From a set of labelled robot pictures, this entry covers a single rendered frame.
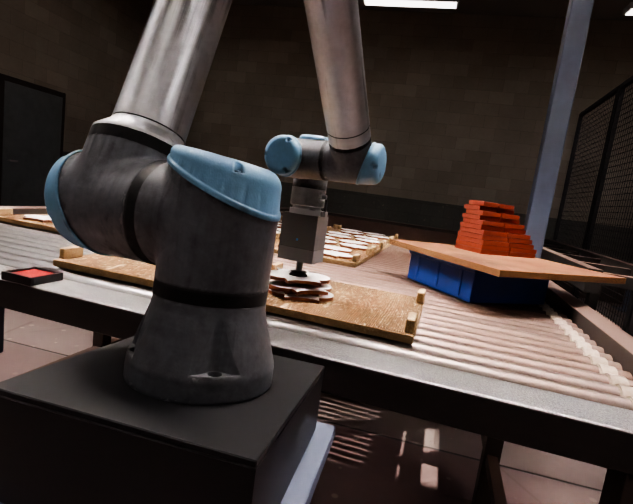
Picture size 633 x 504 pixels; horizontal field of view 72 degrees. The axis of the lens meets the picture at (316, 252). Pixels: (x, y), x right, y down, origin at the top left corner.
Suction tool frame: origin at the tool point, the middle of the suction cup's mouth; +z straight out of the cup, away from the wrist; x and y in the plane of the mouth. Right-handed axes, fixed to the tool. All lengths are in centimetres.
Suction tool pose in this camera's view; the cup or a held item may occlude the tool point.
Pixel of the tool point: (297, 280)
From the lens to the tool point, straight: 98.2
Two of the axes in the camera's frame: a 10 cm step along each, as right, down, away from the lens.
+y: -9.2, -1.8, 3.6
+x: -3.8, 0.8, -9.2
